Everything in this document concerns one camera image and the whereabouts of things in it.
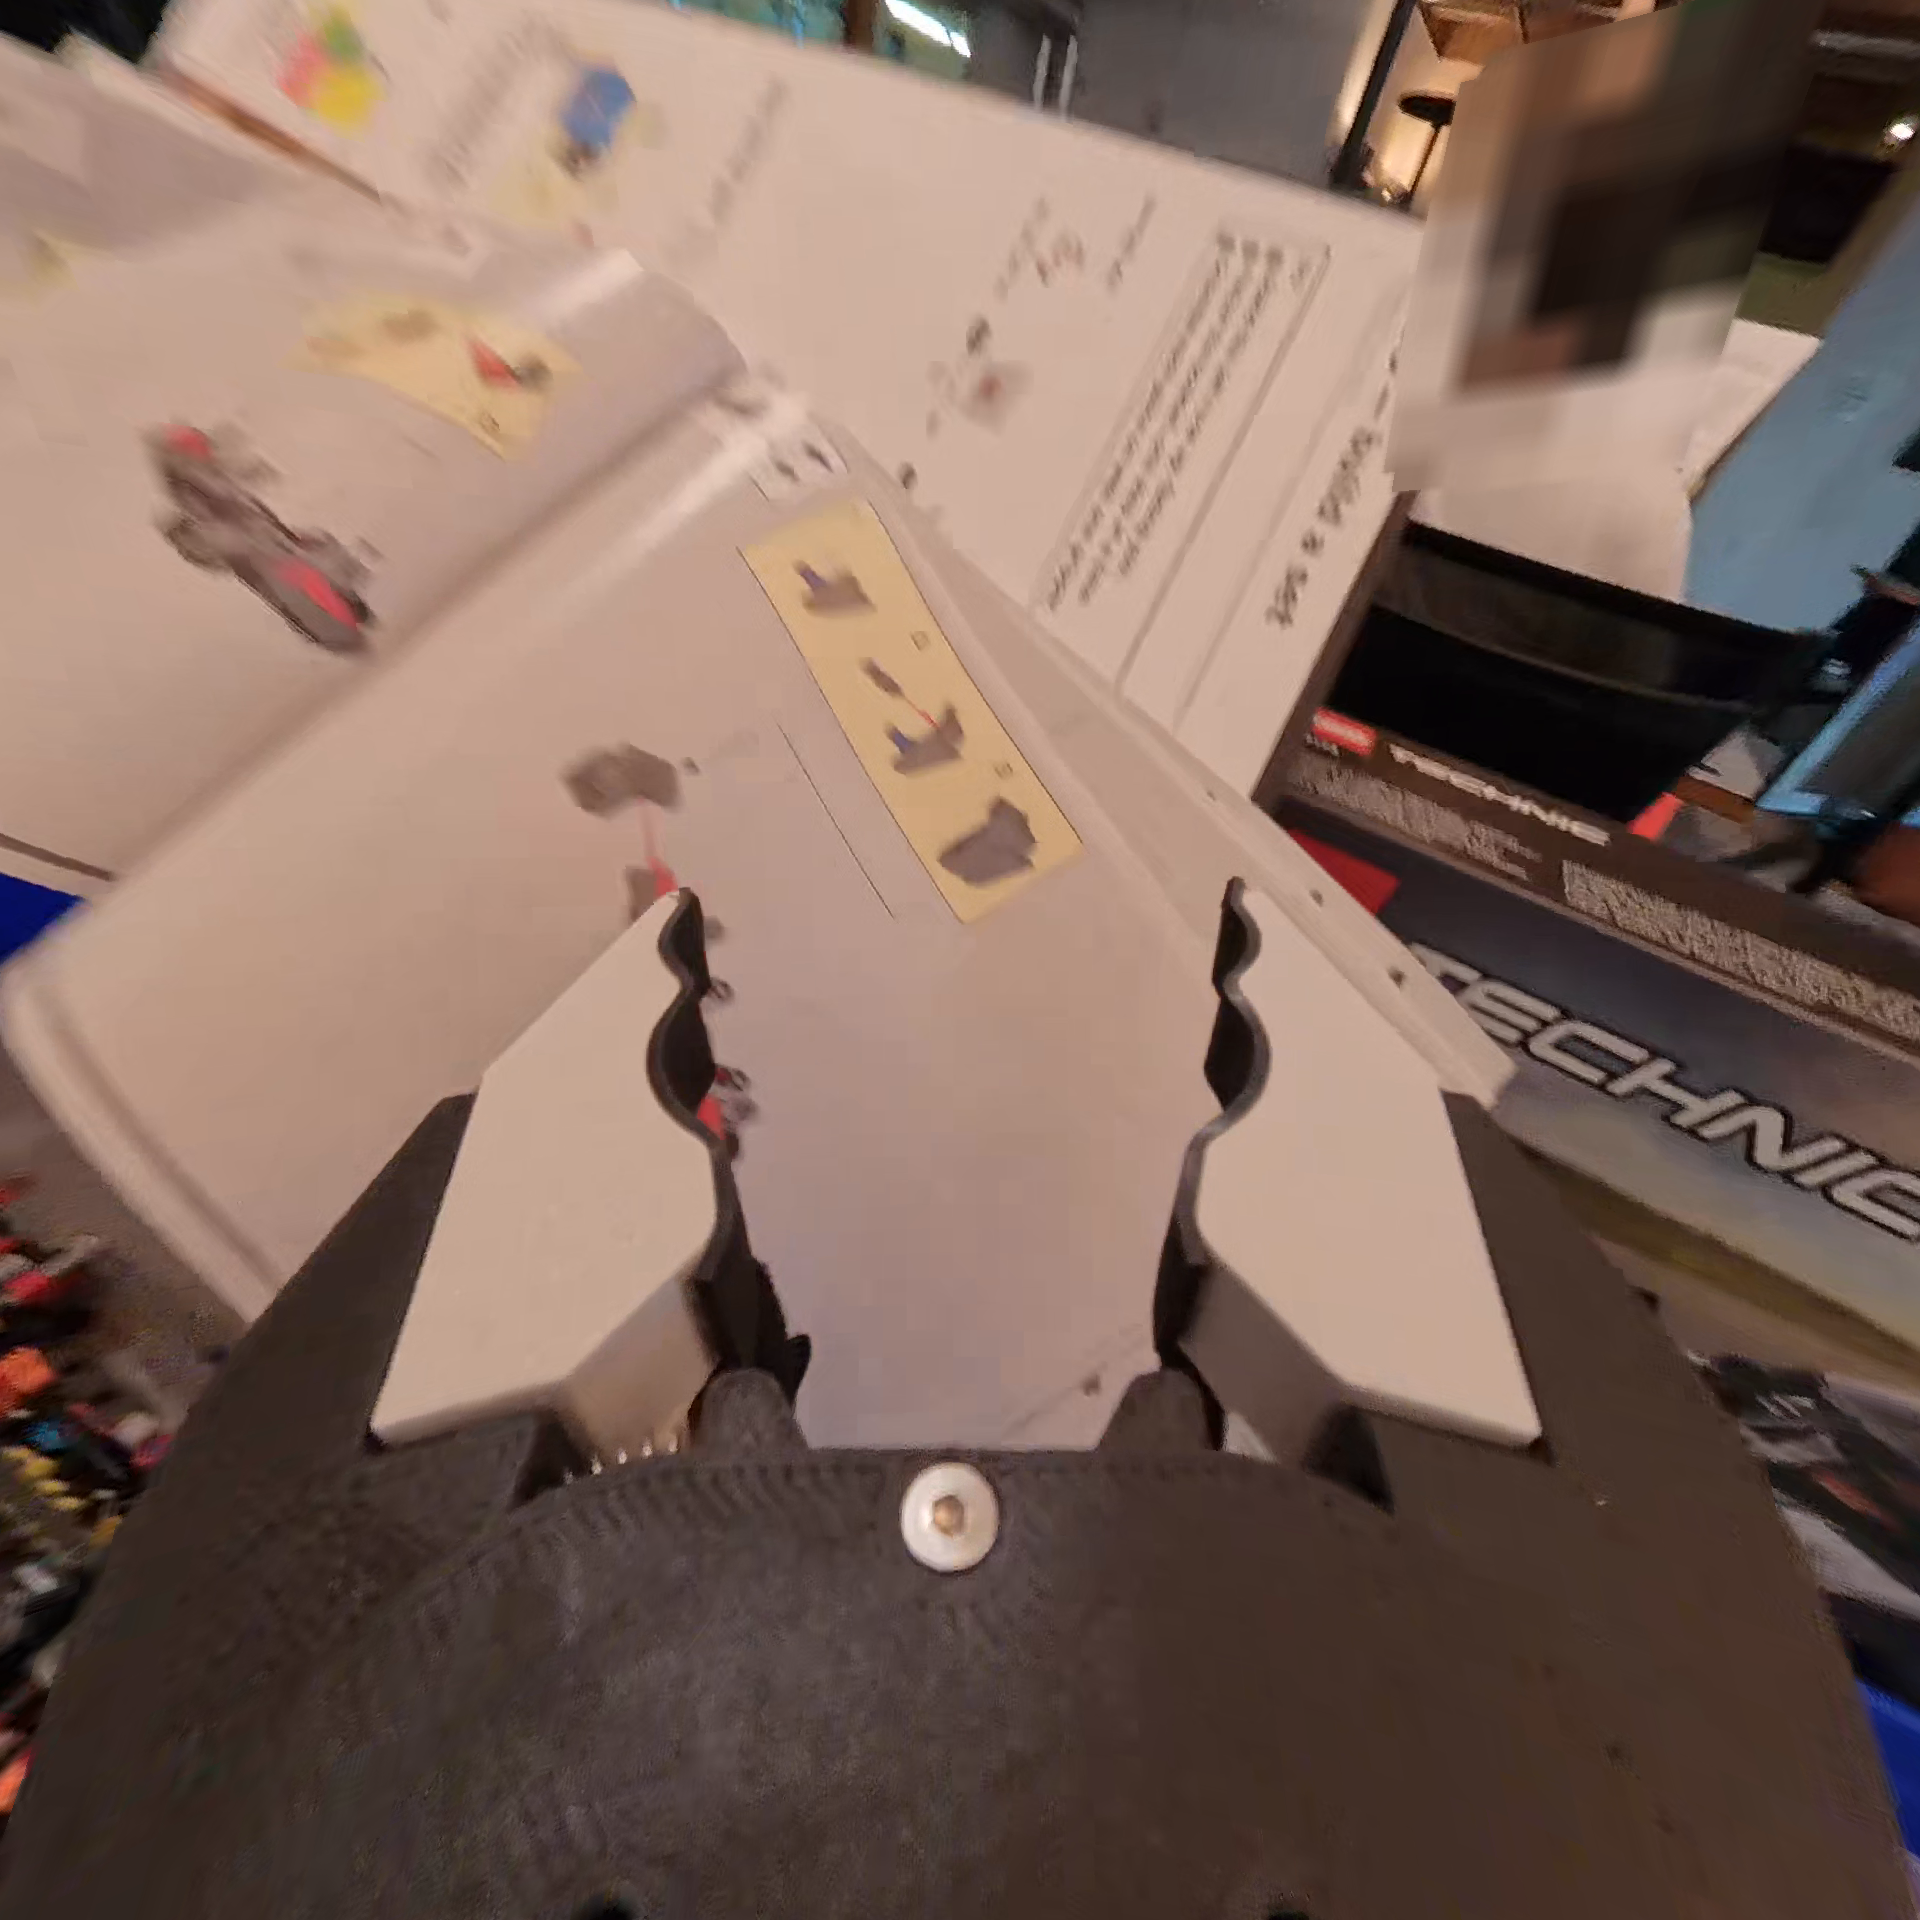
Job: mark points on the large lego vehicle chassis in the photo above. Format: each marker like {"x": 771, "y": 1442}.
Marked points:
{"x": 60, "y": 1424}

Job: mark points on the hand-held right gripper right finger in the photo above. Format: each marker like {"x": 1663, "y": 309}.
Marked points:
{"x": 1336, "y": 1200}

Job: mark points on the lego instruction booklet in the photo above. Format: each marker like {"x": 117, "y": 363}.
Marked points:
{"x": 974, "y": 1126}

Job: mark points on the dark printed lego box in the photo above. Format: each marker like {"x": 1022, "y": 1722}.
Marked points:
{"x": 1651, "y": 1050}

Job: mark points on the blue plastic bin with tag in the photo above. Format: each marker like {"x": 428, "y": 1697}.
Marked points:
{"x": 31, "y": 915}

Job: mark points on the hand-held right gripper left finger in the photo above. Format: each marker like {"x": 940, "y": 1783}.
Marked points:
{"x": 571, "y": 1200}

